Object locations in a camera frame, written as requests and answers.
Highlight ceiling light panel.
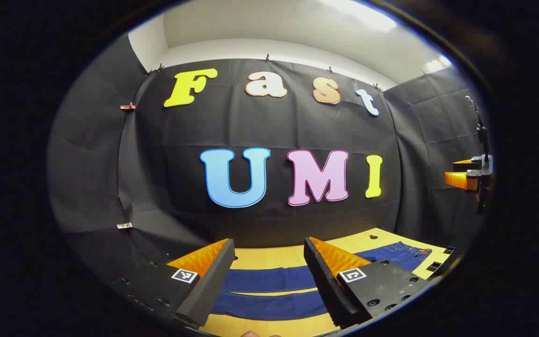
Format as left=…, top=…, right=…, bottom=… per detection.
left=316, top=0, right=399, bottom=32
left=425, top=55, right=453, bottom=73

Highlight blue jeans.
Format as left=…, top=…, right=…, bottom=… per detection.
left=211, top=241, right=433, bottom=322

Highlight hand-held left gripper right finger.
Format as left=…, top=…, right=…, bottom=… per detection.
left=303, top=236, right=433, bottom=329

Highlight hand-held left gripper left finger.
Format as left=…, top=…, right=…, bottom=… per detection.
left=110, top=238, right=236, bottom=328

